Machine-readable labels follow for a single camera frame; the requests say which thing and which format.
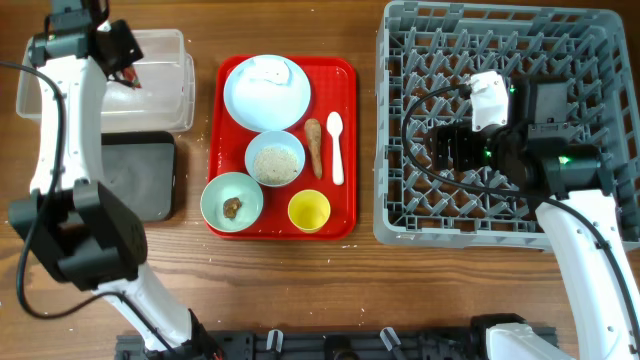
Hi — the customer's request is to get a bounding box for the yellow plastic cup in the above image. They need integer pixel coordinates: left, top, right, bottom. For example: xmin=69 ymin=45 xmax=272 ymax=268
xmin=287 ymin=189 xmax=331 ymax=233

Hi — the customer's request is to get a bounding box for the white napkin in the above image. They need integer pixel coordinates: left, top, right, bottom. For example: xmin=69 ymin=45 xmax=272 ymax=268
xmin=247 ymin=57 xmax=290 ymax=85
xmin=114 ymin=66 xmax=141 ymax=89

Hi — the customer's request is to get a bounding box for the light blue rice bowl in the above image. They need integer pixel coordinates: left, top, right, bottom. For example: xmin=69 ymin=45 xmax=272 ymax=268
xmin=244 ymin=131 xmax=306 ymax=187

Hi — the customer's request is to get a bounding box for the white rice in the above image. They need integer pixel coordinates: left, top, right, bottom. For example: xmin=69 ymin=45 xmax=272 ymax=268
xmin=253 ymin=146 xmax=299 ymax=186

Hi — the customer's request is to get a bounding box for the light green bowl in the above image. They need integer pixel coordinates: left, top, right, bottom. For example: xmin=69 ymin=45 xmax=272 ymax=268
xmin=200 ymin=172 xmax=264 ymax=233

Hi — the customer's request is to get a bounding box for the brown food scrap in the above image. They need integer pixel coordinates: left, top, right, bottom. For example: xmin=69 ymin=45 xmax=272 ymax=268
xmin=223 ymin=197 xmax=242 ymax=219

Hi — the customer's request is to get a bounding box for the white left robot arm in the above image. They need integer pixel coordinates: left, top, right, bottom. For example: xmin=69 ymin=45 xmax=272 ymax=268
xmin=8 ymin=0 xmax=224 ymax=359

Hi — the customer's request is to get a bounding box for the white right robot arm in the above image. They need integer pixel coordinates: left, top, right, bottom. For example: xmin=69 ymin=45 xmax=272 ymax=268
xmin=429 ymin=71 xmax=639 ymax=359

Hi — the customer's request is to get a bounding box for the grey dishwasher rack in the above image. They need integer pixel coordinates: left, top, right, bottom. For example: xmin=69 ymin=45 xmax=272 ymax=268
xmin=374 ymin=1 xmax=639 ymax=251

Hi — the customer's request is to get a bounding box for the black waste tray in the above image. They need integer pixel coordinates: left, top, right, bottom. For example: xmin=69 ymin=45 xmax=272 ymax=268
xmin=102 ymin=131 xmax=177 ymax=223

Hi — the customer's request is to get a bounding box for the clear plastic bin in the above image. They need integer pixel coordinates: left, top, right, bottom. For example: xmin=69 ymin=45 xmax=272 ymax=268
xmin=39 ymin=29 xmax=195 ymax=135

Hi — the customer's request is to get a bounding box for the white plastic spoon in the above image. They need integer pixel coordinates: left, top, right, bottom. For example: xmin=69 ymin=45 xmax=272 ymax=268
xmin=326 ymin=111 xmax=344 ymax=185

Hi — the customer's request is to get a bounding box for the brown carrot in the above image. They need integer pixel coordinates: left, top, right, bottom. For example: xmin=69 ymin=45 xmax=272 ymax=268
xmin=304 ymin=118 xmax=323 ymax=179

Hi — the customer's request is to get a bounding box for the red plastic tray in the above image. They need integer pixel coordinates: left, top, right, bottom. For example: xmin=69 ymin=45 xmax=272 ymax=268
xmin=200 ymin=55 xmax=358 ymax=241

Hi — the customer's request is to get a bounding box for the large light blue plate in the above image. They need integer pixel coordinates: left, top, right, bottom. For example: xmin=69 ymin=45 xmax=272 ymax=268
xmin=223 ymin=55 xmax=312 ymax=133

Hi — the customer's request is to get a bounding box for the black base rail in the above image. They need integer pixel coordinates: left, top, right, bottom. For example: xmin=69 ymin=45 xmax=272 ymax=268
xmin=114 ymin=327 xmax=559 ymax=360

